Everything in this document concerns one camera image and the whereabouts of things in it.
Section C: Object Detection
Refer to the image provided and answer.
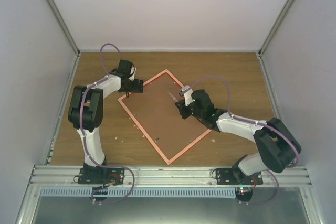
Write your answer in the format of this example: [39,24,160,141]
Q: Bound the red photo frame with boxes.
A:
[118,69,211,165]

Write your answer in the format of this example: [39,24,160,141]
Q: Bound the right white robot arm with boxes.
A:
[175,86,302,185]

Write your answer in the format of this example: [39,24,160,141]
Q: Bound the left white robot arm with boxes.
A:
[68,60,144,184]

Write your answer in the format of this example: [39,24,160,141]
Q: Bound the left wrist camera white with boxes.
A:
[131,67,137,76]

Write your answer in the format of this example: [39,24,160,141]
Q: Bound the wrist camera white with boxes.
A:
[179,85,193,106]
[131,67,137,76]

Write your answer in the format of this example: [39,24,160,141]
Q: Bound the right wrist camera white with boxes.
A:
[179,85,193,106]

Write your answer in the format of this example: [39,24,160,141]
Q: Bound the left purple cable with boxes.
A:
[78,42,136,205]

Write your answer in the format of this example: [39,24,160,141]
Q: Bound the purple cable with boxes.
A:
[181,74,301,206]
[78,42,136,205]

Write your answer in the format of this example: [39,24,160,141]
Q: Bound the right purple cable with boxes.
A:
[181,74,301,206]

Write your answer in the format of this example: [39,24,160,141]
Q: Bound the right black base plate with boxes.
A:
[211,168,263,186]

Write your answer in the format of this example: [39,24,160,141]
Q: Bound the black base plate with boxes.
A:
[74,164,124,185]
[211,168,263,186]

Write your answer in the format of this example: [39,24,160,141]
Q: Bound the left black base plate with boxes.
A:
[74,164,124,185]

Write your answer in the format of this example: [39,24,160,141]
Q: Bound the grey slotted cable duct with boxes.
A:
[40,187,236,199]

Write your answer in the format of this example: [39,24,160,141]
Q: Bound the aluminium front rail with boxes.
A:
[29,165,312,188]

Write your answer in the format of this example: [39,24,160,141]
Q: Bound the left aluminium corner post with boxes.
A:
[30,0,80,56]

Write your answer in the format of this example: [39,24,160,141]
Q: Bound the aluminium corner post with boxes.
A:
[30,0,80,56]
[258,0,295,57]

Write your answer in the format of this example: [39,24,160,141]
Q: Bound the right aluminium corner post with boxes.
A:
[258,0,295,57]

